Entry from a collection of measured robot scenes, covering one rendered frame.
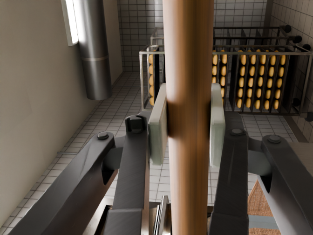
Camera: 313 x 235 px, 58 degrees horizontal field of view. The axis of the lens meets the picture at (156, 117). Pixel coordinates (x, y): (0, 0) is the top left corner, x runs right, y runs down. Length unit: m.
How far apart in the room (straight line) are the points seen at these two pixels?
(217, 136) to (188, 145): 0.04
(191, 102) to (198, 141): 0.03
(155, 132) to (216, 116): 0.04
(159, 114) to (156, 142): 0.02
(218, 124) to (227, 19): 5.06
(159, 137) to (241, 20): 5.10
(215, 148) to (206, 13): 0.08
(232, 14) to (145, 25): 1.50
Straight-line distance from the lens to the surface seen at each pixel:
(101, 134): 0.16
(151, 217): 2.25
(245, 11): 5.24
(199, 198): 0.23
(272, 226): 1.50
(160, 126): 0.16
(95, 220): 2.30
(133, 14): 5.29
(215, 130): 0.16
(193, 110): 0.18
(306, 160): 2.07
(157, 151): 0.17
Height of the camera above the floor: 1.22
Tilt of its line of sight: 7 degrees up
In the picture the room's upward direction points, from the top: 88 degrees counter-clockwise
